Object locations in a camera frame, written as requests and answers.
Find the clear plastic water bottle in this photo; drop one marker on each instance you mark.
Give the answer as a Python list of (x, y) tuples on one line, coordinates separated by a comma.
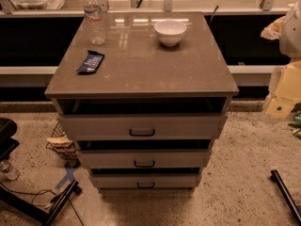
[(94, 20)]

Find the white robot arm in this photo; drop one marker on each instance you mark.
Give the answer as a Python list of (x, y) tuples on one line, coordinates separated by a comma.
[(285, 82)]

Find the wire basket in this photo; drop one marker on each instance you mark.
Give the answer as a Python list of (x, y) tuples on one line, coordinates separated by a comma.
[(68, 153)]

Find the blue snack bar wrapper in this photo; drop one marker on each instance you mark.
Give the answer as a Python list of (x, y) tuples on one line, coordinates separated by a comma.
[(91, 63)]

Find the black stand base left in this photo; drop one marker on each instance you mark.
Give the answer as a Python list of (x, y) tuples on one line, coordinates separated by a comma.
[(24, 199)]

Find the small bottle on floor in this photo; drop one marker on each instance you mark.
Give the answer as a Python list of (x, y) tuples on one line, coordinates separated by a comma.
[(9, 170)]

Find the green snack bag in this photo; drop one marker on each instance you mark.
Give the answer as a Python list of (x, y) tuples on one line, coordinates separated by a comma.
[(296, 124)]

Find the tan sponge in basket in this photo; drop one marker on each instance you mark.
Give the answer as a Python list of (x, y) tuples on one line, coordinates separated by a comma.
[(59, 142)]

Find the white ceramic bowl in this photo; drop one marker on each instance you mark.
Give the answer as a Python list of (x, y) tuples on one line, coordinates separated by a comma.
[(169, 32)]

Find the grey drawer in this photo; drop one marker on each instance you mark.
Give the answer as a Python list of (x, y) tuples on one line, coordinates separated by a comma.
[(134, 127), (143, 159), (145, 181)]

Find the black bar right floor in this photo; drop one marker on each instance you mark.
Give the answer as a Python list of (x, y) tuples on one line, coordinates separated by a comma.
[(295, 209)]

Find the grey drawer cabinet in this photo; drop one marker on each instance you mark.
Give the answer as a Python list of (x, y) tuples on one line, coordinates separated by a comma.
[(140, 76)]

